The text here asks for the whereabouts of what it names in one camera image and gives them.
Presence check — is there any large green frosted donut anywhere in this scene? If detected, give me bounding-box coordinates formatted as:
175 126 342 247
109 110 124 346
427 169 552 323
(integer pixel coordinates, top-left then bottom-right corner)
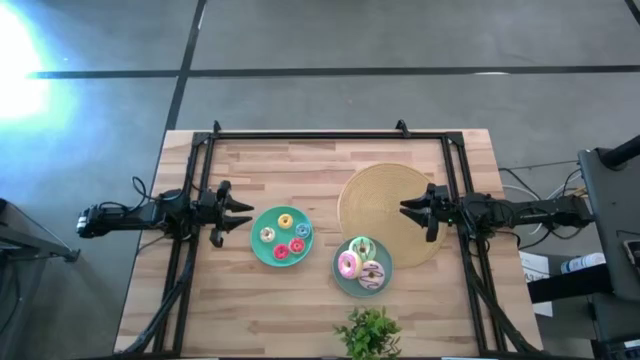
348 235 377 262

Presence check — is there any large pink sprinkled donut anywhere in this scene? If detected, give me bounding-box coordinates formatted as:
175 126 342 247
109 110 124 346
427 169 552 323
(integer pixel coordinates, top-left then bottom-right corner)
337 249 364 281

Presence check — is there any black metal stand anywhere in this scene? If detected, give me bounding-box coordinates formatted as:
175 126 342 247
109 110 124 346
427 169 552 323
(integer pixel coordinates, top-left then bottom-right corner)
0 197 81 264

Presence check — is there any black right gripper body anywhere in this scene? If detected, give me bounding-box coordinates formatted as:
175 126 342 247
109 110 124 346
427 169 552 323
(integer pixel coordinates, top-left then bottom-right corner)
424 183 460 243

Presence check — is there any black shelf bar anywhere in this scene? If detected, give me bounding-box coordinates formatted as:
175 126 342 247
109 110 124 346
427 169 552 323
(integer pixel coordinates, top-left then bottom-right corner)
527 263 614 305

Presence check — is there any small green potted plant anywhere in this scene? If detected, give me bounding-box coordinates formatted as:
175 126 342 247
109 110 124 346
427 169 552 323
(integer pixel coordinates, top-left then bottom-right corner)
333 305 403 360

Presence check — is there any grey-green plate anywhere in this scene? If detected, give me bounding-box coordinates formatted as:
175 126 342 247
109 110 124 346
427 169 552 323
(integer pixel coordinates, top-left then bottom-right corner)
331 235 395 299

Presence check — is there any grey cart top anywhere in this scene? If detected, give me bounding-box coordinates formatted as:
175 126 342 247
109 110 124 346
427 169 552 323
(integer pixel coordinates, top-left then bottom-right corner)
578 147 640 304

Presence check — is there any white paper sheet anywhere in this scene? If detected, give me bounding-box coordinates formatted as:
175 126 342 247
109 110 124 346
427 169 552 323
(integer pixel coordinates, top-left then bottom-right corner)
518 250 555 318

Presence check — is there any black round pole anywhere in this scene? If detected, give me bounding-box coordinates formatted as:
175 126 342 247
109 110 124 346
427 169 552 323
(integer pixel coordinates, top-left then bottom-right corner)
599 134 640 169

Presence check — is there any round woven straw placemat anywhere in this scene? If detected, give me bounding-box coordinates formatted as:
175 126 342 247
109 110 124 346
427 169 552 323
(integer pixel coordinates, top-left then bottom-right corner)
337 162 450 270

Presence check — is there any white plastic bottle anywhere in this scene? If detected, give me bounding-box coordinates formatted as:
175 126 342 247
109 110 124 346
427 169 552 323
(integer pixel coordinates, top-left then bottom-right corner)
560 252 607 275

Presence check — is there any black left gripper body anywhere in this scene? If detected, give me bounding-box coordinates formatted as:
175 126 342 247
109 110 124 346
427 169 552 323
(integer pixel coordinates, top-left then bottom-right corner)
197 179 232 249

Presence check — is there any teal plate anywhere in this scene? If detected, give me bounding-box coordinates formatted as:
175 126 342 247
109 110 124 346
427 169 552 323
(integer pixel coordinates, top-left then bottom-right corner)
249 205 316 268

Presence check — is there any black metal table frame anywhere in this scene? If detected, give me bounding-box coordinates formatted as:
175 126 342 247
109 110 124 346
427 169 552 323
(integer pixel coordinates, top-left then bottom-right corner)
119 119 544 360

